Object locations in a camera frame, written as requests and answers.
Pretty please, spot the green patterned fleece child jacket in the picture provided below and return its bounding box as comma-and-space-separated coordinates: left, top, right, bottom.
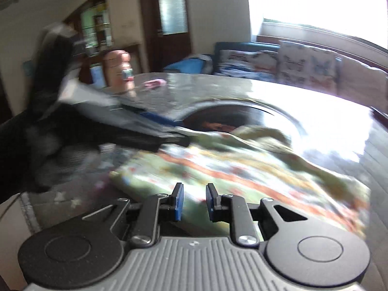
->
110, 125, 370, 238

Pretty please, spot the small pink object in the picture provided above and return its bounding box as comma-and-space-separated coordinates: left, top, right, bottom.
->
143, 78, 166, 90

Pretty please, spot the pink cartoon face container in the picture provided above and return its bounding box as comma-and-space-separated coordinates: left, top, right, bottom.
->
104, 50, 134, 93

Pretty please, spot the round induction cooktop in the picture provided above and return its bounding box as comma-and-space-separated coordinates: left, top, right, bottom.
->
174, 98, 306, 139

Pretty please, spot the blue sofa bench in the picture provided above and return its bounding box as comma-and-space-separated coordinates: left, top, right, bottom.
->
162, 41, 280, 74

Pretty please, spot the dark wooden door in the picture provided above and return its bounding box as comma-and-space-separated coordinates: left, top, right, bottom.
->
140, 0, 191, 72

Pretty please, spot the dark display cabinet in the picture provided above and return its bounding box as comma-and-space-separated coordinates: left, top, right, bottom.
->
64, 0, 113, 84

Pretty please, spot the black remote control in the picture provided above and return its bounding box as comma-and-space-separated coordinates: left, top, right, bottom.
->
371, 107, 388, 129

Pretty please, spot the butterfly pattern cushion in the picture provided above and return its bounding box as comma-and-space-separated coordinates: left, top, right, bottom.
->
276, 41, 341, 95

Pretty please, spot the plain beige cushion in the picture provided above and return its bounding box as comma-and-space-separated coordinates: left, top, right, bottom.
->
337, 56, 387, 112

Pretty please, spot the window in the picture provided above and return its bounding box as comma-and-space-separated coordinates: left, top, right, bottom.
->
249, 0, 387, 48

